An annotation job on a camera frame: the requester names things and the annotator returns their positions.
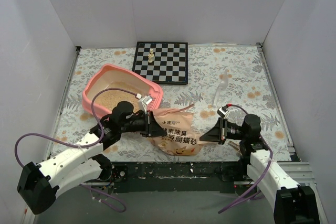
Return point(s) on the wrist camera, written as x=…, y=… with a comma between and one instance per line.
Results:
x=223, y=111
x=143, y=101

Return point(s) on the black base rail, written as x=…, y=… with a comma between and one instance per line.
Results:
x=223, y=177

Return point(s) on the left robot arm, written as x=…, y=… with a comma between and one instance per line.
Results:
x=41, y=184

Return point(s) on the tan cat litter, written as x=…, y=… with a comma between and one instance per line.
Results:
x=110, y=99

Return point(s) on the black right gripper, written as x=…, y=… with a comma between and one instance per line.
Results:
x=223, y=131

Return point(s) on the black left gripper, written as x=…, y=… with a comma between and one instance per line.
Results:
x=149, y=123

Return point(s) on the cream chess piece front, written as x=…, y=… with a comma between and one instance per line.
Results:
x=150, y=58

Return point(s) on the wooden piano shaped ornament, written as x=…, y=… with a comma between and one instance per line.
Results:
x=234, y=145

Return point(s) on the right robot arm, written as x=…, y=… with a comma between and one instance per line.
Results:
x=290, y=201

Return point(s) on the black white chessboard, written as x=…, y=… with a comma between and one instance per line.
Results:
x=170, y=64

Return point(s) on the pink litter box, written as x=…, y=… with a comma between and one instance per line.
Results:
x=111, y=76

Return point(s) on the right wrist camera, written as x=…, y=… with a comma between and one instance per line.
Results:
x=223, y=111

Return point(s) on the peach cat litter bag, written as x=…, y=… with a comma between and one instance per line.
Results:
x=180, y=138

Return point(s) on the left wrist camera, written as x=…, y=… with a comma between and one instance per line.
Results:
x=143, y=101

